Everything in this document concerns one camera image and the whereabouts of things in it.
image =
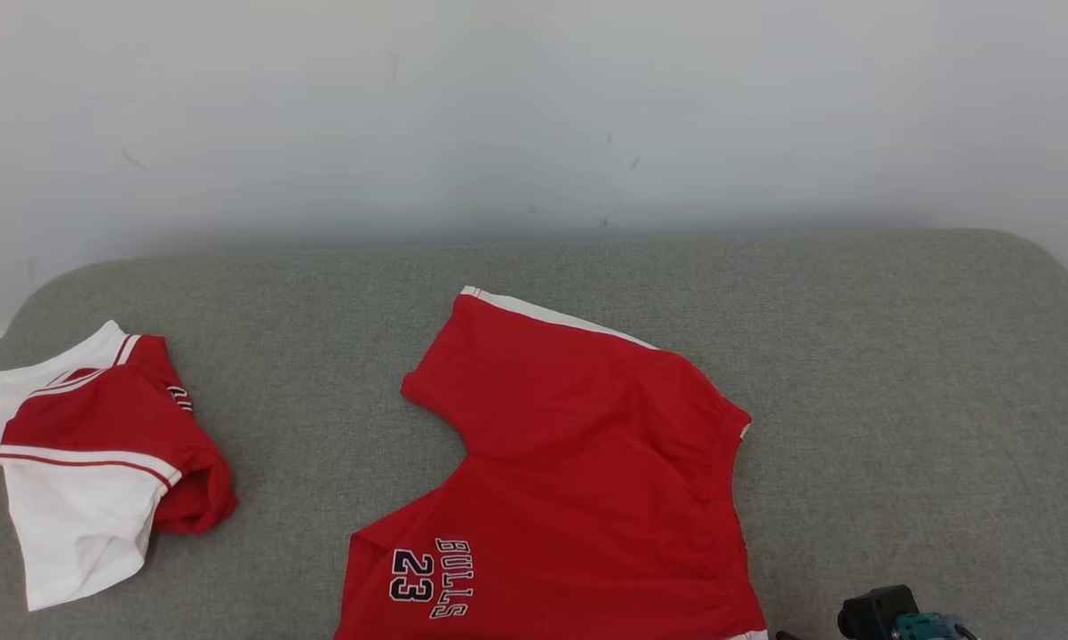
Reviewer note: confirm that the red and white shirt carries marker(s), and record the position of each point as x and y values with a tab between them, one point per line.
99	444

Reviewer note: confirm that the red shorts with print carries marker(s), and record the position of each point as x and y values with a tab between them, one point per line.
569	498

